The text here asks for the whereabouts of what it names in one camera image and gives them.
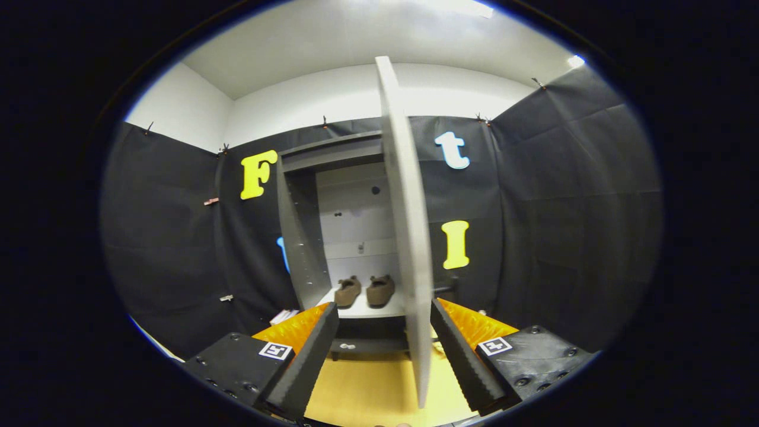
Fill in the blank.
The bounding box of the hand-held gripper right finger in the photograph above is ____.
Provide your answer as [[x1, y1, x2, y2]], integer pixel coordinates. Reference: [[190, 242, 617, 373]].
[[430, 298, 597, 416]]

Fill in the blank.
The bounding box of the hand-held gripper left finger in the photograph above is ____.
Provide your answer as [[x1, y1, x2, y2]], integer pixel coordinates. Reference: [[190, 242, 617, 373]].
[[181, 302, 340, 422]]

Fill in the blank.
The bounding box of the black door handle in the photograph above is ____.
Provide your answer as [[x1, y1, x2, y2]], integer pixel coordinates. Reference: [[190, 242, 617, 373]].
[[433, 278, 460, 303]]

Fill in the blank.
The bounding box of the brown fluffy shoe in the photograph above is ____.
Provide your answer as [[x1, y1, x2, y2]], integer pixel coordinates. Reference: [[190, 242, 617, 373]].
[[366, 274, 396, 308], [334, 275, 362, 308]]

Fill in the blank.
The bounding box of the grey shoe cabinet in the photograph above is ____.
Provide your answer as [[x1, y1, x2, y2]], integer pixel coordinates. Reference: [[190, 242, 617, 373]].
[[276, 130, 410, 361]]

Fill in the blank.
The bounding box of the beige shoe cabinet door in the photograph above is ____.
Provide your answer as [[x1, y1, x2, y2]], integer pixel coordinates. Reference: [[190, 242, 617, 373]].
[[375, 56, 435, 409]]

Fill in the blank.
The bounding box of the white cabinet shelf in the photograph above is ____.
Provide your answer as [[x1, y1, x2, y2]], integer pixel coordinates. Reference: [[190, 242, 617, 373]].
[[317, 288, 407, 319]]

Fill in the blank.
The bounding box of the black backdrop cloth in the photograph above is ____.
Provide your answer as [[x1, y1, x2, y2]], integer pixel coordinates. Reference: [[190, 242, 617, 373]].
[[101, 65, 662, 359]]

